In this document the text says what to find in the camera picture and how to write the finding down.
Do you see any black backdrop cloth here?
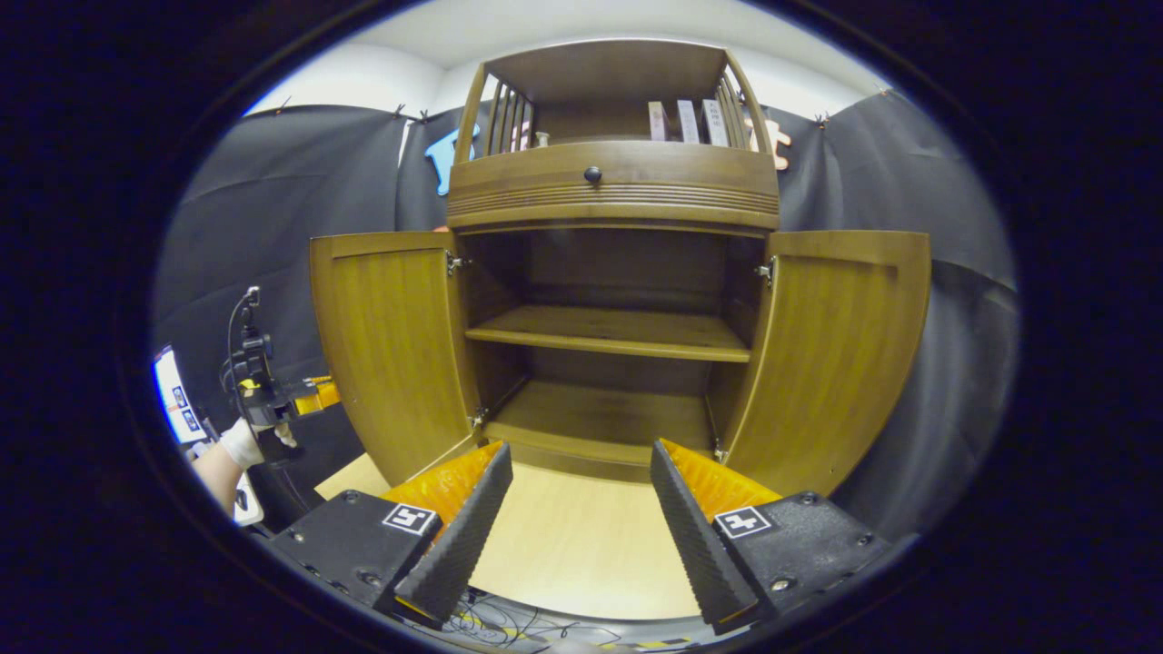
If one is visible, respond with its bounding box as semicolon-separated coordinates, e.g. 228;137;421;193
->
153;91;1019;546

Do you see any tangle of black floor cables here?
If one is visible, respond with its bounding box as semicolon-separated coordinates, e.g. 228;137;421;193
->
436;589;637;648

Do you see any wooden drawer with black knob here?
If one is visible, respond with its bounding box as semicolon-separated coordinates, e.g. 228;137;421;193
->
447;141;780;230

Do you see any black left gripper camera cable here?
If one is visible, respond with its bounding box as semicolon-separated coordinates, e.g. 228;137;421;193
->
225;289;255;382

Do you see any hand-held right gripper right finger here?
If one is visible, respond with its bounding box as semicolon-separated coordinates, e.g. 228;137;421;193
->
650;439;896;637

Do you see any wooden cabinet door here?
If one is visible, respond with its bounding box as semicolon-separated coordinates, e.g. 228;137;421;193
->
722;229;932;499
309;230;482;489

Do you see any wooden double-door shoe cabinet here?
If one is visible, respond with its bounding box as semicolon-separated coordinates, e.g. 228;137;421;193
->
445;38;782;482

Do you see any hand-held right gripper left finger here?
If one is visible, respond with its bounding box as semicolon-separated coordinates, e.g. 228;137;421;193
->
263;441;514;629

